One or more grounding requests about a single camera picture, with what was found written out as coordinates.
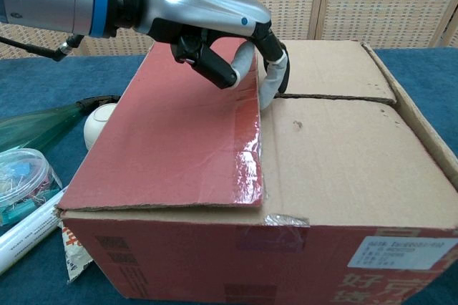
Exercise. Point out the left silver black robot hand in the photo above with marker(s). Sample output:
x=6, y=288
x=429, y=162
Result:
x=207, y=8

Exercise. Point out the red brown cardboard box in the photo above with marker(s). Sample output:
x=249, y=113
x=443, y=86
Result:
x=340, y=162

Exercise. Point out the woven bamboo folding screen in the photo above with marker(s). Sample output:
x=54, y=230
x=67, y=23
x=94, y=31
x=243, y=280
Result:
x=358, y=0

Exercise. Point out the beige round bowl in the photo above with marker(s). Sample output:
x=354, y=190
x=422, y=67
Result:
x=96, y=126

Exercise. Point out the green plastic spray bottle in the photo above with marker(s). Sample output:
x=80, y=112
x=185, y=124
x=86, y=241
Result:
x=35, y=126

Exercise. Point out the clear tub of binder clips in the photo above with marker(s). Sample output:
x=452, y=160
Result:
x=25, y=183

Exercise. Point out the orange white snack packet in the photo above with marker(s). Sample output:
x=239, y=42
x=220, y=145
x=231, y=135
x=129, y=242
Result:
x=75, y=255

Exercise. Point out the white cylindrical tube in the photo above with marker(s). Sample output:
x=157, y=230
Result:
x=28, y=230

